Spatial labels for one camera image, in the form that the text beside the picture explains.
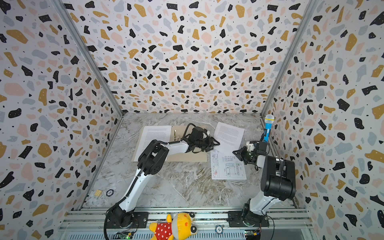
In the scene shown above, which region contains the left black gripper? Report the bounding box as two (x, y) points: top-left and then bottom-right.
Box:
(194, 137), (220, 153)

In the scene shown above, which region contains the white diagram sheet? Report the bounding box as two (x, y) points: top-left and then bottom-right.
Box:
(211, 150), (247, 181)

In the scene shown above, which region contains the white text sheet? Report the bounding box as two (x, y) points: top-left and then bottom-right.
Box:
(133, 125), (173, 162)
(214, 122), (245, 154)

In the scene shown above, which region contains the beige manila folder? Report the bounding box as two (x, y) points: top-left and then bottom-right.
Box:
(132, 126), (208, 163)

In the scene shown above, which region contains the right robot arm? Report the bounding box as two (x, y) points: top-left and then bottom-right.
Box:
(228, 141), (296, 227)

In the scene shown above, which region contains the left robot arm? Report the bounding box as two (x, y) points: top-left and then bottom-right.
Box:
(104, 123), (220, 229)

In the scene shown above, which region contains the blue toy microphone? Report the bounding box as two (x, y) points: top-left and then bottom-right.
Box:
(263, 114), (275, 143)

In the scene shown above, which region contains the right circuit board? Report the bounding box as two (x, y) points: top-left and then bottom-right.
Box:
(245, 230), (262, 240)

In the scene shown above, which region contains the yellow plush toy red dress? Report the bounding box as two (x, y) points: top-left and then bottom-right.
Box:
(149, 213), (198, 240)

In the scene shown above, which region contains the small wooden block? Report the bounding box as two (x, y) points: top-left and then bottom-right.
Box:
(94, 190), (103, 197)

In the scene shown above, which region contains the left green circuit board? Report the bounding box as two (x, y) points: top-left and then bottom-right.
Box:
(113, 231), (135, 240)

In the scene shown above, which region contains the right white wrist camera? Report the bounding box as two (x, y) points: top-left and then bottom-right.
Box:
(246, 141), (257, 152)

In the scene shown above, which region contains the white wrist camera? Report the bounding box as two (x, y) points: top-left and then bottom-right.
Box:
(202, 129), (210, 139)
(246, 141), (257, 152)

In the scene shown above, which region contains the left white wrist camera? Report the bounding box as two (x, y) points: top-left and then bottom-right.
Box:
(202, 129), (210, 139)

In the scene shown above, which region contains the left black corrugated cable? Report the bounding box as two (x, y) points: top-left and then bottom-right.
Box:
(103, 122), (199, 240)

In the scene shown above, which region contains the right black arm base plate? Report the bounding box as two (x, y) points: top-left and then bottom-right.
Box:
(227, 211), (270, 228)

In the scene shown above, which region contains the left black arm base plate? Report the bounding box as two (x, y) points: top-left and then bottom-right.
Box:
(105, 212), (149, 229)

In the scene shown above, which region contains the aluminium front rail frame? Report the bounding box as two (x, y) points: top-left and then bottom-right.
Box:
(58, 207), (317, 240)

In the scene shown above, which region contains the right aluminium corner post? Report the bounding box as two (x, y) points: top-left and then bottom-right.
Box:
(260, 0), (319, 117)

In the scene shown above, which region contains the aluminium corner post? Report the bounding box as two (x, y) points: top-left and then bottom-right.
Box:
(52, 0), (124, 118)
(260, 0), (319, 117)

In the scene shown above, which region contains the left aluminium corner post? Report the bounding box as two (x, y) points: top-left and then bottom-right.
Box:
(52, 0), (124, 118)

